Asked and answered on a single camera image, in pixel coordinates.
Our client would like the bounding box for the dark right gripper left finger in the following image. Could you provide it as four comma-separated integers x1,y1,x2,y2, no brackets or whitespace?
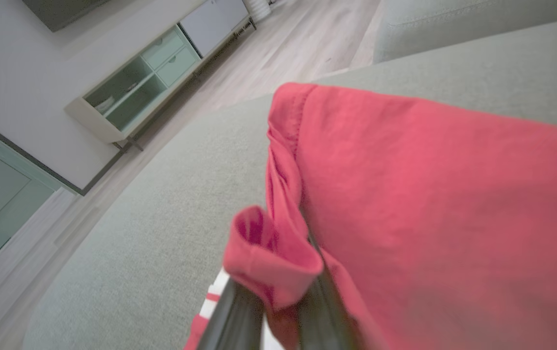
196,277,265,350

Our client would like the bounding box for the grey fabric sofa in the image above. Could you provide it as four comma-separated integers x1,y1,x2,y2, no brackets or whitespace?
22,15,557,350

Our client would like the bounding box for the dark wall television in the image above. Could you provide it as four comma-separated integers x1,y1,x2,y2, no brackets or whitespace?
21,0,111,32

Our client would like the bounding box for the red Bulls jersey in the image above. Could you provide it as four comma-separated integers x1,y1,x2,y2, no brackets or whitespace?
184,82,557,350

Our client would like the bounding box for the white ribbed floor object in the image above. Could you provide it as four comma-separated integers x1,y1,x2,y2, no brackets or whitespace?
242,0,273,22

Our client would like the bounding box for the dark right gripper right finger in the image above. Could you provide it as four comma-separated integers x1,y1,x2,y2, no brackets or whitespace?
297,228,359,350

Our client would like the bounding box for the grey fabric sofa section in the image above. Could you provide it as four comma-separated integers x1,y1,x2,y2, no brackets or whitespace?
373,0,557,64

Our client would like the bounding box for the pale green door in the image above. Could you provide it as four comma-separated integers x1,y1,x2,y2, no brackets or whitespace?
0,117,65,263

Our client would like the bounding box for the white green TV cabinet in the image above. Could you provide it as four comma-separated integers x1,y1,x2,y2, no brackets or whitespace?
64,0,257,152

